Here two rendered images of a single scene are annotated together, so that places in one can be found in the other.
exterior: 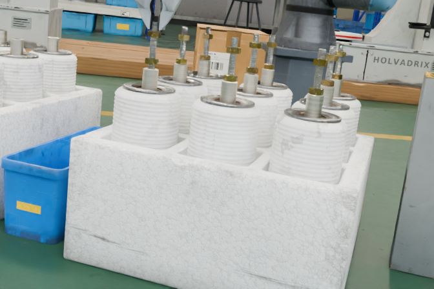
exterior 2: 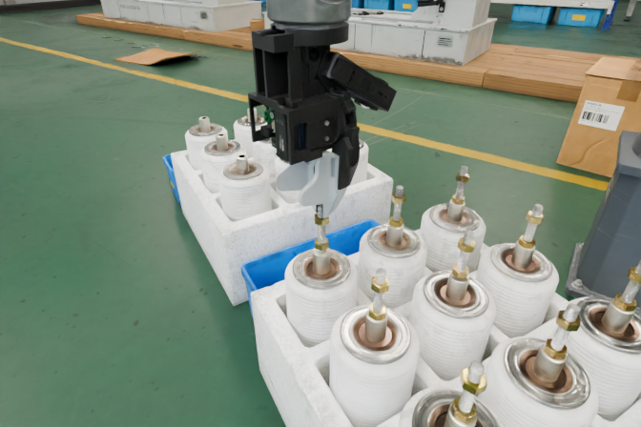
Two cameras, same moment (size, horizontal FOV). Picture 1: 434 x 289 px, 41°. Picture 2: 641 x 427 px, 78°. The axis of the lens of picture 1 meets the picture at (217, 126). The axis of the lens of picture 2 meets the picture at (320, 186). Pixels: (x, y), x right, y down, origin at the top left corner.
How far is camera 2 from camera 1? 61 cm
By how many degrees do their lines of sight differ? 45
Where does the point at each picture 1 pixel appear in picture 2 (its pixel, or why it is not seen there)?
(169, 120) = (325, 315)
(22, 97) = (294, 196)
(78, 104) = (356, 198)
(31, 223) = not seen: hidden behind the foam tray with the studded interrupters
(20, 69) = not seen: hidden behind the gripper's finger
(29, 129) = (287, 230)
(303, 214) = not seen: outside the picture
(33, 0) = (458, 21)
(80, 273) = (255, 398)
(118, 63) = (523, 81)
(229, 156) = (352, 404)
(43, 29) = (462, 48)
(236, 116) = (356, 374)
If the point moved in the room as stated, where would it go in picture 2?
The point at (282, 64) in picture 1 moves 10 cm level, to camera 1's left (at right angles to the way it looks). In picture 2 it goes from (629, 181) to (566, 163)
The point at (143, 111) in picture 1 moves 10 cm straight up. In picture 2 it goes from (295, 300) to (293, 236)
